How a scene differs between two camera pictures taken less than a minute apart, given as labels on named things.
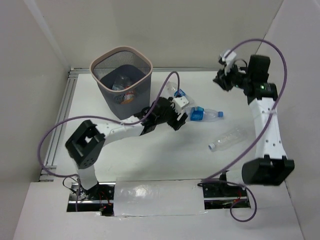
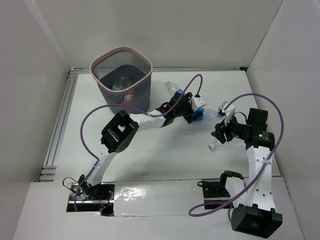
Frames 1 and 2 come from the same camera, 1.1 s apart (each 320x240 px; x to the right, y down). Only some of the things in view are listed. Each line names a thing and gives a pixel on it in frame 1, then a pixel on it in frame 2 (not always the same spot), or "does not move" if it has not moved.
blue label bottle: x=172 y=88 does not move
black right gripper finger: x=220 y=79 → x=218 y=133
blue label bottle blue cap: x=198 y=113 does not move
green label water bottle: x=121 y=82 does not move
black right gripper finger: x=231 y=79 → x=229 y=130
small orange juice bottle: x=129 y=100 does not move
